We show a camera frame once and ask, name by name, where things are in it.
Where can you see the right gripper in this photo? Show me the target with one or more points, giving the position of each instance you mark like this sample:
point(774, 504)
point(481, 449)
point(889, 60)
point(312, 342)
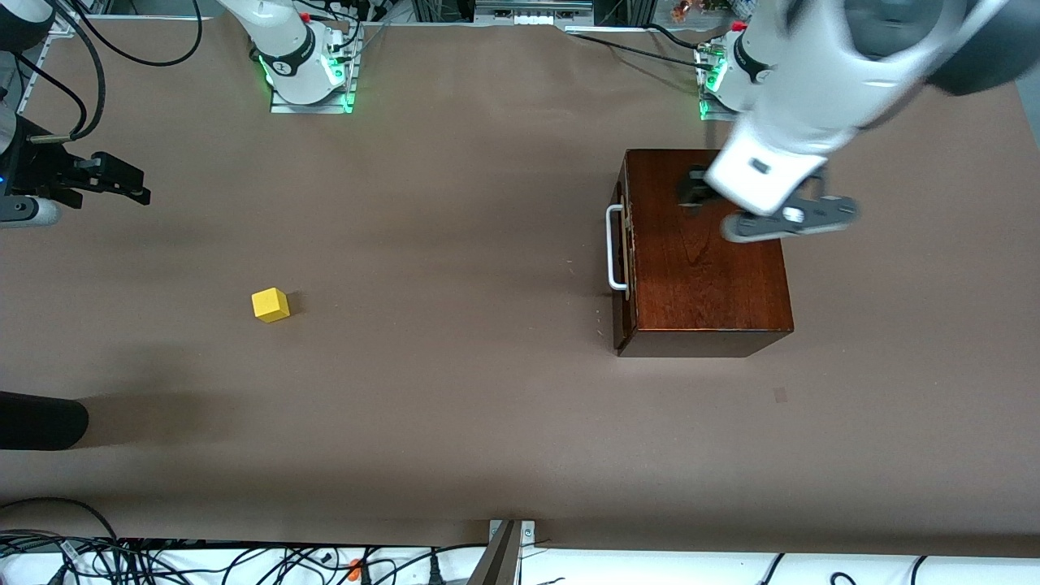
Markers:
point(39, 166)

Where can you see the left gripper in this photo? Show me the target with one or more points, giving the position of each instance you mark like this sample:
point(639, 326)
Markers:
point(693, 188)

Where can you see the light wood drawer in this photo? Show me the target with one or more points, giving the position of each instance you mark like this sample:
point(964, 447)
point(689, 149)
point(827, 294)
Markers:
point(624, 321)

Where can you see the yellow cube block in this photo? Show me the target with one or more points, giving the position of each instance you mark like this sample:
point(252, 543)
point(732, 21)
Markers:
point(270, 306)

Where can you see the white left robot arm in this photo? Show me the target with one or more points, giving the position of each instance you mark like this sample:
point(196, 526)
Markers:
point(829, 73)

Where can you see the dark brown wooden cabinet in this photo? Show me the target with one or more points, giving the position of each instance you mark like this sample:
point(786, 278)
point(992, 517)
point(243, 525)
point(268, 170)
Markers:
point(707, 284)

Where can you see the white power strip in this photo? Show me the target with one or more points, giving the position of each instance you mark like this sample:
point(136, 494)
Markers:
point(532, 12)

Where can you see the black cylindrical object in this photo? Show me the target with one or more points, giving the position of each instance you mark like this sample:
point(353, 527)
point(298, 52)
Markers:
point(41, 420)

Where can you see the brown table cover sheet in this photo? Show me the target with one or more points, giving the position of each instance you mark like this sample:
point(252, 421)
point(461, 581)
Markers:
point(406, 406)

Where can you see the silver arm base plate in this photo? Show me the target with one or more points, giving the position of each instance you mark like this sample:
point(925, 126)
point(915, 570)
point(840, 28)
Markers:
point(313, 108)
point(715, 114)

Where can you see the aluminium frame rail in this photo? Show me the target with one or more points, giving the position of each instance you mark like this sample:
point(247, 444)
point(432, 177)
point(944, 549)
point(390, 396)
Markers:
point(63, 24)

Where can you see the silver corner bracket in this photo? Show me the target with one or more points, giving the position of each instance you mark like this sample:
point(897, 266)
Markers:
point(528, 532)

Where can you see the dark metal post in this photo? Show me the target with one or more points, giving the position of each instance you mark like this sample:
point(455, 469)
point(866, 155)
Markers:
point(496, 561)

